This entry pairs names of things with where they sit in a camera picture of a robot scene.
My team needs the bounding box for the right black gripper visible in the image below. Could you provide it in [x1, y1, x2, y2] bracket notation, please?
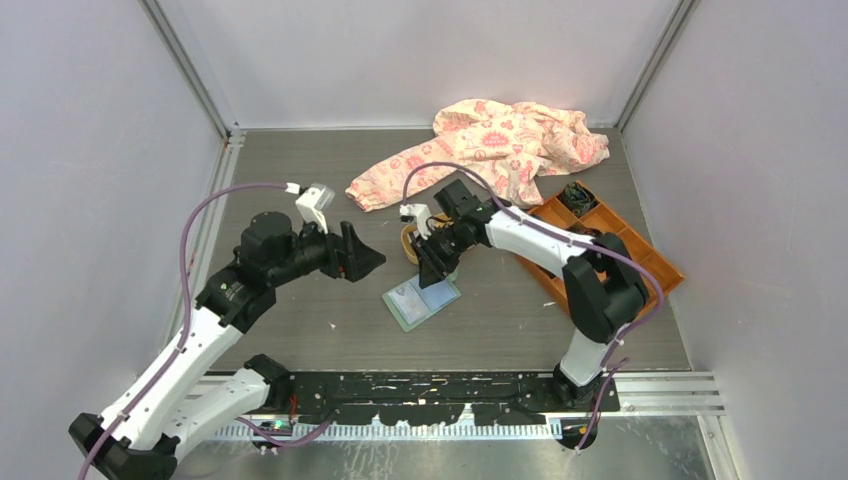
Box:
[411, 220, 472, 290]

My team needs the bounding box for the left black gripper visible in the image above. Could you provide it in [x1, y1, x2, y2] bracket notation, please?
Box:
[268, 210, 384, 287]

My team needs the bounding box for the green card holder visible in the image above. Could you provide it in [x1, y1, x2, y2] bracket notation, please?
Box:
[382, 272, 461, 332]

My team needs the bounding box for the yellow oval tray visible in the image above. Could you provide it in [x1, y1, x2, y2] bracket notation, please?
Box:
[400, 224, 419, 266]

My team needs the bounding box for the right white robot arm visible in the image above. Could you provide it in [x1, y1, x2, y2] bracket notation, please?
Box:
[399, 180, 649, 411]

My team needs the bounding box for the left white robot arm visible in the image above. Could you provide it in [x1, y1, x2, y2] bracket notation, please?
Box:
[69, 212, 386, 479]

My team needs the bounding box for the pink patterned garment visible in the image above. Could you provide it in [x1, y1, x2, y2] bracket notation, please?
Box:
[345, 99, 610, 212]

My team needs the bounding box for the orange compartment organizer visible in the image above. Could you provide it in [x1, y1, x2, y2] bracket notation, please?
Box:
[508, 180, 684, 330]

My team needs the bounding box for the rolled dark tie back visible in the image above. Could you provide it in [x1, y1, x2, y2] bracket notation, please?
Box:
[556, 182, 598, 217]

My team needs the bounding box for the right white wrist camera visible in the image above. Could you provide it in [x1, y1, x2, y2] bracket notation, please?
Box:
[399, 203, 431, 239]

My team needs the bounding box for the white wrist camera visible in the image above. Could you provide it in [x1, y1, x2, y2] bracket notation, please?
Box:
[284, 182, 335, 234]
[399, 203, 431, 239]

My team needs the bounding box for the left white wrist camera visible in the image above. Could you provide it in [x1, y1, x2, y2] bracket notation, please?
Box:
[284, 182, 335, 234]

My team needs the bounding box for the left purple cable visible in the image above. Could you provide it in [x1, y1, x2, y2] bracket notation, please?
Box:
[76, 182, 333, 480]

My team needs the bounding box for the purple cable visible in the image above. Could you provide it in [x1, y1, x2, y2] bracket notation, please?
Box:
[402, 161, 665, 452]
[76, 182, 333, 480]

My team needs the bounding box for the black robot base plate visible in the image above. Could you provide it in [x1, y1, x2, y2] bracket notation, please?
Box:
[251, 371, 601, 426]

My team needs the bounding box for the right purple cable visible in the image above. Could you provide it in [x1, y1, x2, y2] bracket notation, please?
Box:
[402, 161, 665, 452]

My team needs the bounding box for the aluminium frame rail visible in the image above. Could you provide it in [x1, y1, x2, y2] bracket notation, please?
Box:
[139, 0, 244, 161]

